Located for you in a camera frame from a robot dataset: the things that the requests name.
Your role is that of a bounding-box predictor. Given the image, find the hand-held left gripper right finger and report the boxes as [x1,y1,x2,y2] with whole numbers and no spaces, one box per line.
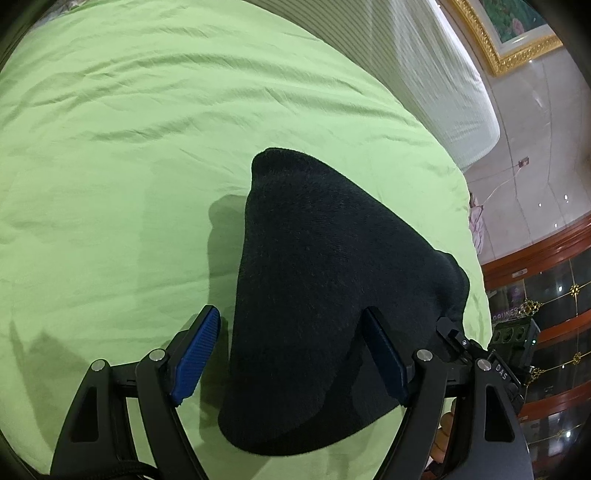
[365,307,532,480]

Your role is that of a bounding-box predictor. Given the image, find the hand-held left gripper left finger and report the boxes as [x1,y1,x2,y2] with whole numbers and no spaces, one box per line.
[51,305,222,480]

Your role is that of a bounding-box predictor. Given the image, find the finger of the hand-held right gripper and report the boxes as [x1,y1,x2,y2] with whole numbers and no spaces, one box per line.
[436,316,471,354]

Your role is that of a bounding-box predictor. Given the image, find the black pants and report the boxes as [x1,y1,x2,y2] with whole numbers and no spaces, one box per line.
[217,148,471,457]

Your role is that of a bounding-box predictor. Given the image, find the person's right hand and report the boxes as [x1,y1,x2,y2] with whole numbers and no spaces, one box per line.
[434,399,458,467]

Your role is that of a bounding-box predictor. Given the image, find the red wooden cabinet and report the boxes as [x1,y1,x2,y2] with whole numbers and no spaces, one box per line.
[480,220,591,464]

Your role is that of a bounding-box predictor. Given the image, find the pink floral cloth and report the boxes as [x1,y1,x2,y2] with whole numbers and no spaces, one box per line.
[468,193,486,256]

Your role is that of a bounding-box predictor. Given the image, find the green bed sheet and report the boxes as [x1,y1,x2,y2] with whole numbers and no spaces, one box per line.
[0,0,490,480]

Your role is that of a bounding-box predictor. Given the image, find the striped covered headboard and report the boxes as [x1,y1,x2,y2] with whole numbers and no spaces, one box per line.
[259,0,501,172]

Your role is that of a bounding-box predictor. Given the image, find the gold framed floral painting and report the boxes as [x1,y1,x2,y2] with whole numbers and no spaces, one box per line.
[441,0,565,78]

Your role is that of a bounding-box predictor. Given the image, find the white charging cable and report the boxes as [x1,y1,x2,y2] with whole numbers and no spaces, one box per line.
[479,165,523,206]

